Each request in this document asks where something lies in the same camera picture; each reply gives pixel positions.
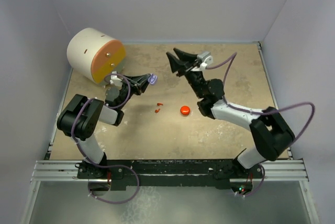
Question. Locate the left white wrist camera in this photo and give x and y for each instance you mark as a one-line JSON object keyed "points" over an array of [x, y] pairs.
{"points": [[115, 79]]}

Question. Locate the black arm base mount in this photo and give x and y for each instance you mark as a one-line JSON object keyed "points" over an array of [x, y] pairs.
{"points": [[217, 173]]}

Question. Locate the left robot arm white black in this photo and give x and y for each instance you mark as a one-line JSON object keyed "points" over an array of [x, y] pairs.
{"points": [[79, 118]]}

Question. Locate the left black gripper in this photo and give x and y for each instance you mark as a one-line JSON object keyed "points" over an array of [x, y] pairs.
{"points": [[138, 83]]}

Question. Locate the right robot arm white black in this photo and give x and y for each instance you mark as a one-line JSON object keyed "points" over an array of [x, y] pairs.
{"points": [[270, 132]]}

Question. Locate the orange earbud charging case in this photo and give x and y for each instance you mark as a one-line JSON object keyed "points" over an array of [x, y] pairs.
{"points": [[185, 110]]}

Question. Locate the purple earbud charging case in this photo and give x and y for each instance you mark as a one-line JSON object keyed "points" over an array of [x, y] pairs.
{"points": [[152, 79]]}

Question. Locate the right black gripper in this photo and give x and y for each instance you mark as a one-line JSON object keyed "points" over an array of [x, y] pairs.
{"points": [[178, 65]]}

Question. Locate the round white drawer cabinet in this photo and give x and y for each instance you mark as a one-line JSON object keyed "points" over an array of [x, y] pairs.
{"points": [[95, 54]]}

